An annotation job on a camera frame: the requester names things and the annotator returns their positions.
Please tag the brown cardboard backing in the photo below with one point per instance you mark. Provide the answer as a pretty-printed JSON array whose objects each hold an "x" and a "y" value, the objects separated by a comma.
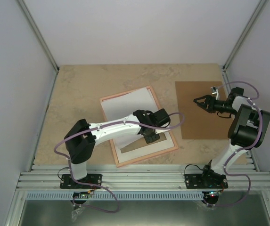
[{"x": 199, "y": 124}]

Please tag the pink picture frame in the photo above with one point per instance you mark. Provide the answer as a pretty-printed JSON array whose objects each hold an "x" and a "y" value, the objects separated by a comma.
[{"x": 129, "y": 149}]

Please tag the left corner aluminium post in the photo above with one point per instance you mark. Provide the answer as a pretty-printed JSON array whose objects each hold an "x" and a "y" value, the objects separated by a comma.
[{"x": 38, "y": 35}]

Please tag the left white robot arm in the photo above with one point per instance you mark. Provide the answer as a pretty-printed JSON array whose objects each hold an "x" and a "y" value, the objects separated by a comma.
[{"x": 83, "y": 137}]

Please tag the aluminium rail base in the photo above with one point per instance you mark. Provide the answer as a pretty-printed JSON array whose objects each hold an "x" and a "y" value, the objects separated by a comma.
[{"x": 162, "y": 177}]

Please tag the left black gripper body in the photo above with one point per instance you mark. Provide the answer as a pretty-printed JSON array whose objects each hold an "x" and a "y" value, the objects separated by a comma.
[{"x": 148, "y": 138}]

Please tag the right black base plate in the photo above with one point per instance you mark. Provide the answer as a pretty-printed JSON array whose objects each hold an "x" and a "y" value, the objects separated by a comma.
[{"x": 201, "y": 181}]

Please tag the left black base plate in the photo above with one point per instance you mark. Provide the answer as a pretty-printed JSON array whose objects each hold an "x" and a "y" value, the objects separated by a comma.
[{"x": 89, "y": 182}]

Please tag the sunset photo print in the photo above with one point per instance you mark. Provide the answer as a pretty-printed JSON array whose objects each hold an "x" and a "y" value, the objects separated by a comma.
[{"x": 120, "y": 106}]

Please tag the right corner aluminium post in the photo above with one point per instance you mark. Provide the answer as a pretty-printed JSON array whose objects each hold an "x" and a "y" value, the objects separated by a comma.
[{"x": 244, "y": 34}]

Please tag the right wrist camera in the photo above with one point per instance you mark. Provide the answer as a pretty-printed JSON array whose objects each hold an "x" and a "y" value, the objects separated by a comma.
[{"x": 215, "y": 92}]

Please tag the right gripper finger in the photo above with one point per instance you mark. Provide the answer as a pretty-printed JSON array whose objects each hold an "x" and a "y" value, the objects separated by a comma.
[
  {"x": 203, "y": 98},
  {"x": 203, "y": 105}
]

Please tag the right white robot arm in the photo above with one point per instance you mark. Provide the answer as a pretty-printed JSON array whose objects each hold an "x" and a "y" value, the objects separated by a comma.
[{"x": 247, "y": 131}]

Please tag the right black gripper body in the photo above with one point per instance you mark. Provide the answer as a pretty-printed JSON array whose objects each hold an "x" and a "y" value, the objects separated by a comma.
[{"x": 219, "y": 108}]

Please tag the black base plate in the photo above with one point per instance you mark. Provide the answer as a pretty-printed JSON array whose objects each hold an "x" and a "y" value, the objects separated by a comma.
[
  {"x": 89, "y": 182},
  {"x": 201, "y": 181}
]

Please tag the white mat board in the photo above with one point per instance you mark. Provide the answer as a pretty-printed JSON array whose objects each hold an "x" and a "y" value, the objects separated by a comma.
[{"x": 131, "y": 149}]

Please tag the corner aluminium post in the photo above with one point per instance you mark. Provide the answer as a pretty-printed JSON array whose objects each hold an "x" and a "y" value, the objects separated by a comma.
[
  {"x": 38, "y": 35},
  {"x": 244, "y": 34}
]

